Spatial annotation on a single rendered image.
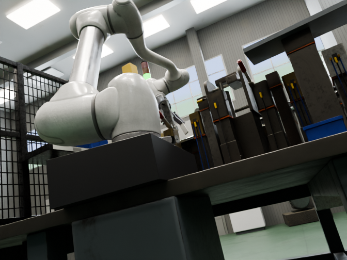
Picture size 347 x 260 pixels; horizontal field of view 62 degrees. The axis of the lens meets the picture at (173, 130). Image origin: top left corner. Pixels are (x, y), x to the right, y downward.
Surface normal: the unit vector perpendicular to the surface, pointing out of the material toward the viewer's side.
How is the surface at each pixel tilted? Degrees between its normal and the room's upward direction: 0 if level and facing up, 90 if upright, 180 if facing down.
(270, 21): 90
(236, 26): 90
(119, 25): 156
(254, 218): 90
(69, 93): 63
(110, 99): 82
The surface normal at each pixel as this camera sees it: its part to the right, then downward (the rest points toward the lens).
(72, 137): 0.00, 0.61
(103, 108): -0.18, -0.25
